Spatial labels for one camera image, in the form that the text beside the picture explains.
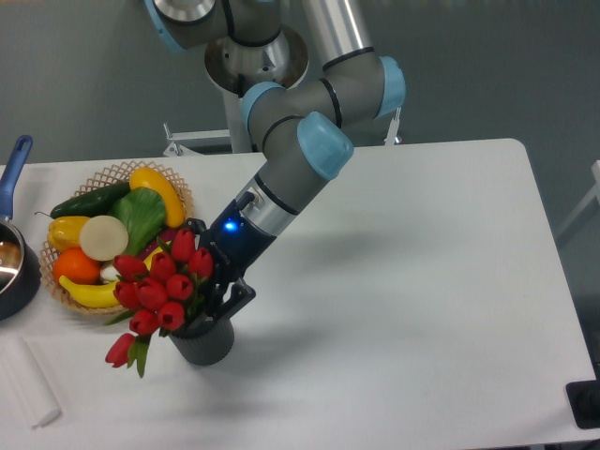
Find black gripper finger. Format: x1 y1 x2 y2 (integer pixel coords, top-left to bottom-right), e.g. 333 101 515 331
185 277 256 330
180 217 207 248

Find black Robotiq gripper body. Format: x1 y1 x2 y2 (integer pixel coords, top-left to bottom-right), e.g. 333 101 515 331
200 191 276 285

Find red tulip bouquet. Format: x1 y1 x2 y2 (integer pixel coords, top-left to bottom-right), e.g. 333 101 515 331
105 228 216 377

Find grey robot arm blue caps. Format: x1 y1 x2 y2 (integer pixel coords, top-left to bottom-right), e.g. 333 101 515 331
145 1 406 321

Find dark grey ribbed vase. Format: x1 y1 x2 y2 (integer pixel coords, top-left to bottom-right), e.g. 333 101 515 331
170 319 235 367

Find green lettuce leaf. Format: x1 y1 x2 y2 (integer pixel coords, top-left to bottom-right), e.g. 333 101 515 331
109 187 166 256

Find yellow squash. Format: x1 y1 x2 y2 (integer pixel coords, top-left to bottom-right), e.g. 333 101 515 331
129 166 186 228

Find woven wicker basket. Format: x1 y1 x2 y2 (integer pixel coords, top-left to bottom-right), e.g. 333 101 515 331
39 160 194 316

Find cream round disc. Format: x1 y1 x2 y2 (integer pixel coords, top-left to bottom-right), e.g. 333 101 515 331
79 216 128 262

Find white garlic bulb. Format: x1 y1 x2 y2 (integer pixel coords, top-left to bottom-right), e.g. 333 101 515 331
100 263 120 284

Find green cucumber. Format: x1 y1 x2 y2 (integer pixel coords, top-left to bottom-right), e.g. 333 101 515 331
36 182 130 219

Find yellow banana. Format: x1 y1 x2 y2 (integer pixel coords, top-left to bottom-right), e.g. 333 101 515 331
58 276 121 309

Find orange fruit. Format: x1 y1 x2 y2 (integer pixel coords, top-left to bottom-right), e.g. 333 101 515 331
52 248 100 285

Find yellow bell pepper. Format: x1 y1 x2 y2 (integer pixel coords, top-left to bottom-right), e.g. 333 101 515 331
47 216 89 252

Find white folded cloth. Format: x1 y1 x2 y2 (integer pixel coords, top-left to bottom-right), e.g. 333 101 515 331
1 337 62 428

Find black device at table edge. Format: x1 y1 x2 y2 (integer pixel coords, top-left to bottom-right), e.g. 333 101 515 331
565 380 599 429

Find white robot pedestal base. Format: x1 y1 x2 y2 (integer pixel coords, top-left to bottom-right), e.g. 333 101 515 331
203 25 406 153

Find blue handled saucepan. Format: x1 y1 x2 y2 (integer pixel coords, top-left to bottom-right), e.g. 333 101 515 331
1 135 40 321

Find white chair frame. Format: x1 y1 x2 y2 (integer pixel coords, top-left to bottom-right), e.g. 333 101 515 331
555 160 599 248

